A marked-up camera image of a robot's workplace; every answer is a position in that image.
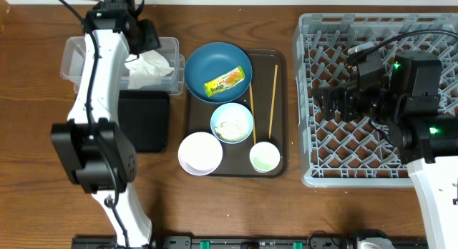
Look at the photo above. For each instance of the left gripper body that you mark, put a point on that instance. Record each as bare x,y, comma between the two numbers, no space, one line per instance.
147,36

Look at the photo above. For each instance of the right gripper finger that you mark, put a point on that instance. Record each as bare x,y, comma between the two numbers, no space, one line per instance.
318,92
332,101

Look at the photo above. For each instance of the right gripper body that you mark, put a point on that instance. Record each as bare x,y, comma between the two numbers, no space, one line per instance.
370,104

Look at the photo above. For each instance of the white napkin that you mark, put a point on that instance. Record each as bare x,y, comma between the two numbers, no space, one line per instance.
147,69

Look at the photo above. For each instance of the dark blue plate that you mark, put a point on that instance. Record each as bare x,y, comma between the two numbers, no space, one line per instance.
211,61

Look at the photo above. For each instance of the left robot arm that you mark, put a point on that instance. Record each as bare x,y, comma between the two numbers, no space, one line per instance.
91,146

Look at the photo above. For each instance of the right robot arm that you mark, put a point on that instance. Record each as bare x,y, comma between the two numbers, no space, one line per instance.
407,102

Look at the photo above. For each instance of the grey dishwasher rack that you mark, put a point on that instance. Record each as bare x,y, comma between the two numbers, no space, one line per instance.
352,154

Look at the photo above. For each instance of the clear plastic bin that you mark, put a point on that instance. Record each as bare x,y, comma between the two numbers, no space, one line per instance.
172,83

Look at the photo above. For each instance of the right wooden chopstick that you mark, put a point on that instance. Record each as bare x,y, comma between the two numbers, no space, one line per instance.
273,101

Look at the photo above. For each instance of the wooden chopstick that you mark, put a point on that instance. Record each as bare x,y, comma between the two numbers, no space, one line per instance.
273,101
253,113

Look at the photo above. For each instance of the black rectangular tray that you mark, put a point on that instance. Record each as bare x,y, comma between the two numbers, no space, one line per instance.
144,118

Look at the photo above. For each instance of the left wooden chopstick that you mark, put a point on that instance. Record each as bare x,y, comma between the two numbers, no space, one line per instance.
253,113

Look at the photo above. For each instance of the small white green cup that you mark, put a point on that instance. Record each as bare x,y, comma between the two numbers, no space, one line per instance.
264,157

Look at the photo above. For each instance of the yellow snack wrapper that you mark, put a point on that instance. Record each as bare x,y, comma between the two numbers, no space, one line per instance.
224,82

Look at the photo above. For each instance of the light blue bowl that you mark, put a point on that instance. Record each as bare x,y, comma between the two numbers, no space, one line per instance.
232,112

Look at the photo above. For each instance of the rice food scraps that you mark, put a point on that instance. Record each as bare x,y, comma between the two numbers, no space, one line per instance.
231,131

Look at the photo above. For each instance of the white pink-rimmed bowl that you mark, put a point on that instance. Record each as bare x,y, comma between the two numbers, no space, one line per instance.
200,153

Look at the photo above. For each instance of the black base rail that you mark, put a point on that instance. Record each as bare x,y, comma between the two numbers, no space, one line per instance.
184,242

